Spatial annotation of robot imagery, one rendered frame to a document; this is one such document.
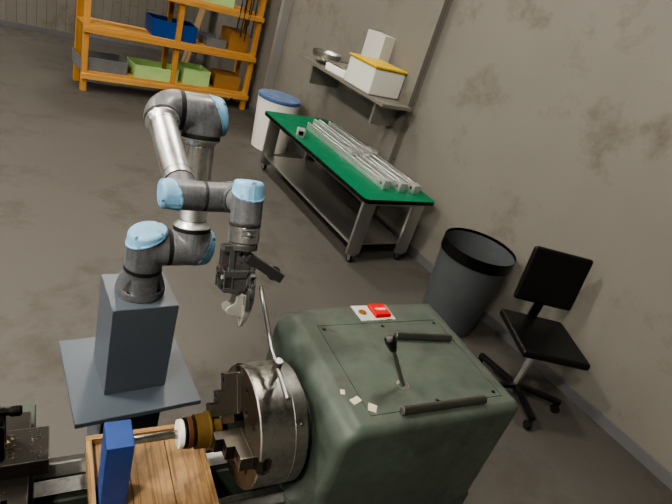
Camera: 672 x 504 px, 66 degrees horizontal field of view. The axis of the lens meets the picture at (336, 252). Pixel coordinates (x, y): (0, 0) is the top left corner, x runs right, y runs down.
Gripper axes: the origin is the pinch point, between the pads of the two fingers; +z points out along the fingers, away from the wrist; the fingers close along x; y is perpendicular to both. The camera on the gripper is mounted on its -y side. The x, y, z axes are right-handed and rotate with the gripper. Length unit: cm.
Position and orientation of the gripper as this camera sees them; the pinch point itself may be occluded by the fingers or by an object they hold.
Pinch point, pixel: (243, 321)
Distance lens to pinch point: 133.6
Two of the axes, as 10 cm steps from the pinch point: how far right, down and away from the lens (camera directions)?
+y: -8.7, -0.2, -5.0
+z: -1.3, 9.7, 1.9
